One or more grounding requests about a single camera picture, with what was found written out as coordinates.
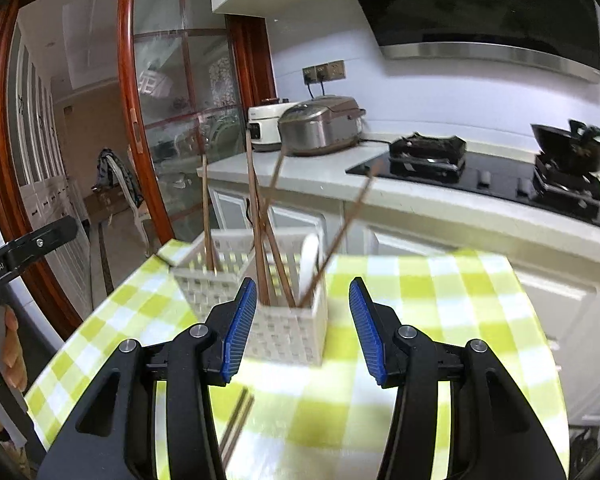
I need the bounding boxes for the glass sliding door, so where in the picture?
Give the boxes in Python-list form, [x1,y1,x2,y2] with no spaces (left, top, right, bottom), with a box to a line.
[117,0,277,261]

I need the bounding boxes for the dark patterned cloth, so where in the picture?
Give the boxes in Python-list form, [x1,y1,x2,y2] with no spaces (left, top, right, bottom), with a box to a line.
[97,148,144,209]

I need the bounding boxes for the white chair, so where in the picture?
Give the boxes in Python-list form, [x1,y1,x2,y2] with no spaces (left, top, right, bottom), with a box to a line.
[105,152,154,257]

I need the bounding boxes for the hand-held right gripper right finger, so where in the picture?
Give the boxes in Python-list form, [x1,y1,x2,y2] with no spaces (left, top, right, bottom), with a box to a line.
[348,276,567,480]

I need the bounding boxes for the person's left hand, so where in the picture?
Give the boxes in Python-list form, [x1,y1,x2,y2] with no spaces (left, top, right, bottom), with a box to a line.
[0,305,29,433]

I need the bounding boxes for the black burner grate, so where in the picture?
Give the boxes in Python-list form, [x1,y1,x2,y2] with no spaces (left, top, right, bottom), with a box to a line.
[389,132,467,181]
[532,152,600,218]

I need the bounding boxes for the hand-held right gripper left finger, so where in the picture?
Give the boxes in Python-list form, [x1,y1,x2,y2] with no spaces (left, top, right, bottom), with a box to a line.
[36,276,258,480]

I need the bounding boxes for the white electric cooker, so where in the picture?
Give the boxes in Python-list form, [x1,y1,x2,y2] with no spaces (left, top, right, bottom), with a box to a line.
[247,97,301,153]

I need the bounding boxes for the white perforated plastic basket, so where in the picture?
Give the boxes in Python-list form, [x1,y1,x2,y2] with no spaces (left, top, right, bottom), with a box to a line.
[170,227,329,367]

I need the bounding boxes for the silver brown rice cooker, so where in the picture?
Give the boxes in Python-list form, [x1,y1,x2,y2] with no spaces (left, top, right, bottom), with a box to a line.
[278,95,367,157]

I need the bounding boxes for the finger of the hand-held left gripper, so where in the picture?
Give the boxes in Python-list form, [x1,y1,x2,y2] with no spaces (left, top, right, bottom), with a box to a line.
[7,216,79,272]

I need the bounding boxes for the white plastic spoon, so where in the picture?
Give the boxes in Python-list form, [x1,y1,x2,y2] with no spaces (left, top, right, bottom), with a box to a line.
[298,235,321,306]

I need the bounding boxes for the black glass gas cooktop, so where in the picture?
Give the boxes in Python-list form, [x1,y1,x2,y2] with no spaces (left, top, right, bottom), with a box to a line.
[345,147,600,233]

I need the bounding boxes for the black wok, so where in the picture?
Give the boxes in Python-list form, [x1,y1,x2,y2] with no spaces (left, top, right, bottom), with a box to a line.
[531,119,600,173]

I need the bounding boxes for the black glass range hood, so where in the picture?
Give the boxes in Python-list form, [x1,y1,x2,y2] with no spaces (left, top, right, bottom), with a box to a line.
[337,0,600,83]

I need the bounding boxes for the white panelled wall cabinet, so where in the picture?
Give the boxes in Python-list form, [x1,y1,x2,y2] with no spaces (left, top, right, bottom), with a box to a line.
[7,30,93,321]

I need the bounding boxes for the red-brown wooden door frame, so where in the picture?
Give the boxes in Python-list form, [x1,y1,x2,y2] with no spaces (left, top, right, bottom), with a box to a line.
[0,0,126,341]

